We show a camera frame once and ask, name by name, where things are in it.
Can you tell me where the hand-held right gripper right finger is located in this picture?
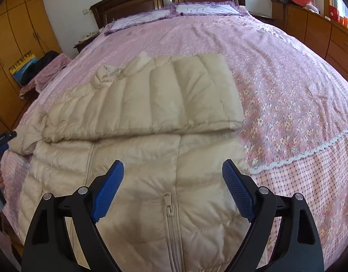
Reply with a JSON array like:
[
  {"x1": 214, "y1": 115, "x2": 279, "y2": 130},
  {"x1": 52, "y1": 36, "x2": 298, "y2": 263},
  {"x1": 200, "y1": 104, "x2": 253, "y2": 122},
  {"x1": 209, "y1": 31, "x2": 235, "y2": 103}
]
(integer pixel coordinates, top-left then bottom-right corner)
[{"x1": 222, "y1": 159, "x2": 324, "y2": 272}]

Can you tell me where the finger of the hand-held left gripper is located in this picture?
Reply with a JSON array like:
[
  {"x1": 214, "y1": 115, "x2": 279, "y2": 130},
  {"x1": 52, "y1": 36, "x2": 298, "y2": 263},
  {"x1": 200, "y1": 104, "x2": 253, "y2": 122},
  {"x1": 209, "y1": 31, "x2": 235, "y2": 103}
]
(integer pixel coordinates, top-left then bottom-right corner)
[{"x1": 0, "y1": 132, "x2": 18, "y2": 153}]

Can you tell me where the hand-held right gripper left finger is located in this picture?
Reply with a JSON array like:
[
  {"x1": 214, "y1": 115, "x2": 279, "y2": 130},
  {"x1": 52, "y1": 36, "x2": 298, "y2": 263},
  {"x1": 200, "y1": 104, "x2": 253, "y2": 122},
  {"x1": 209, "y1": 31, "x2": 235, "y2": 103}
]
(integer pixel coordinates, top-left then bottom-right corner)
[{"x1": 21, "y1": 160, "x2": 126, "y2": 272}]

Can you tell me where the beige down jacket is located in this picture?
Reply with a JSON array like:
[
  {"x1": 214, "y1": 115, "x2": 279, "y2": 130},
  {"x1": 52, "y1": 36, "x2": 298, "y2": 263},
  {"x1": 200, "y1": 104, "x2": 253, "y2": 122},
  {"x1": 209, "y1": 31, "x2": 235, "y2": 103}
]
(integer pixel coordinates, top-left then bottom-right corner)
[{"x1": 10, "y1": 51, "x2": 251, "y2": 272}]

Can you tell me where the dark clothes pile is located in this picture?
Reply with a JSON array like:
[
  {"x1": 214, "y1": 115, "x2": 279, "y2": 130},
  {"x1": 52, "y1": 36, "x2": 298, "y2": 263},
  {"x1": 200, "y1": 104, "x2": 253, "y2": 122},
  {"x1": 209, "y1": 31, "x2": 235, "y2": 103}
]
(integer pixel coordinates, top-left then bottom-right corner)
[{"x1": 21, "y1": 51, "x2": 60, "y2": 85}]

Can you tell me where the yellow and blue book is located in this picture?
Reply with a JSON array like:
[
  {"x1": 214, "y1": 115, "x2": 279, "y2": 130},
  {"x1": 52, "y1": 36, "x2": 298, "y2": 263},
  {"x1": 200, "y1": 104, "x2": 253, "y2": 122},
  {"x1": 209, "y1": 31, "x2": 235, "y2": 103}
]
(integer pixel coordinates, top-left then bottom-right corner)
[{"x1": 9, "y1": 50, "x2": 39, "y2": 86}]

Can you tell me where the pink floral chair cover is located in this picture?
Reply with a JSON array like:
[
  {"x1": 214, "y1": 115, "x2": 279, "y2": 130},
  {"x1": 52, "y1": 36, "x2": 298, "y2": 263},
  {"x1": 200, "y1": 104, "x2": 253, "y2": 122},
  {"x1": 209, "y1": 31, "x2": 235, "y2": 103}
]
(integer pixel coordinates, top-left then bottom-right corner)
[{"x1": 19, "y1": 54, "x2": 73, "y2": 100}]

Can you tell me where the yellow wooden wardrobe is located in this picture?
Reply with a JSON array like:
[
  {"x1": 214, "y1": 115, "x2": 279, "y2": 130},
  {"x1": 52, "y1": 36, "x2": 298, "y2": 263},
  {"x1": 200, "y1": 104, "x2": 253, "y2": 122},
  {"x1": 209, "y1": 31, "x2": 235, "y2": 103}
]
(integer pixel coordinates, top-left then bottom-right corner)
[{"x1": 0, "y1": 0, "x2": 64, "y2": 137}]

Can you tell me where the pink bedspread bed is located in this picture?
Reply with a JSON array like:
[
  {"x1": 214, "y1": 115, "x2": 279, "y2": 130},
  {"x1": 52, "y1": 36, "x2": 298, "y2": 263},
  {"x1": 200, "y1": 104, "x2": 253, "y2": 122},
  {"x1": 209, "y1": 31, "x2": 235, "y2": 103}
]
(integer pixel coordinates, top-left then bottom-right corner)
[{"x1": 0, "y1": 4, "x2": 348, "y2": 272}]

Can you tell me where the dark wooden nightstand with cloth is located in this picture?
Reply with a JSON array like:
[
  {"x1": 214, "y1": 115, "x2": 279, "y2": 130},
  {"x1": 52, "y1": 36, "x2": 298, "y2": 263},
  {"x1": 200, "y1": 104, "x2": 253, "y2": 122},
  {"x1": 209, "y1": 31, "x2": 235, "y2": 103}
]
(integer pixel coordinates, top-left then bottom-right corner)
[{"x1": 74, "y1": 31, "x2": 102, "y2": 53}]

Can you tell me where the white pillow with purple frill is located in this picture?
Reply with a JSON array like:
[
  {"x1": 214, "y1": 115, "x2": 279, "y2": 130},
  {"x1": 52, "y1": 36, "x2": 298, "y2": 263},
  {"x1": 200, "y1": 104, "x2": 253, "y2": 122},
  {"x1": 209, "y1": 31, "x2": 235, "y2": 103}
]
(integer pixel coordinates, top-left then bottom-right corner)
[
  {"x1": 175, "y1": 1, "x2": 250, "y2": 17},
  {"x1": 104, "y1": 9, "x2": 178, "y2": 36}
]

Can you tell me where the brown wooden sideboard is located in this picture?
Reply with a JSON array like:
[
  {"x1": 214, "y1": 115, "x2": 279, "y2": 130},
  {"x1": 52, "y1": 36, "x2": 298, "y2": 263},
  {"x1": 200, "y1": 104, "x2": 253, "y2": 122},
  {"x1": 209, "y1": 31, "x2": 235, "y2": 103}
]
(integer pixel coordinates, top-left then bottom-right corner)
[{"x1": 271, "y1": 0, "x2": 348, "y2": 83}]

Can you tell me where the dark wooden headboard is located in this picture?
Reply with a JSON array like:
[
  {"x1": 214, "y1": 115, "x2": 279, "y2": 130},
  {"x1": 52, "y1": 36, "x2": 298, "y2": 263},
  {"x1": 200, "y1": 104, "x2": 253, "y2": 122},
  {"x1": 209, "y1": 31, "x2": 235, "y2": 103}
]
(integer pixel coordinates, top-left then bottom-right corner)
[{"x1": 90, "y1": 0, "x2": 247, "y2": 29}]

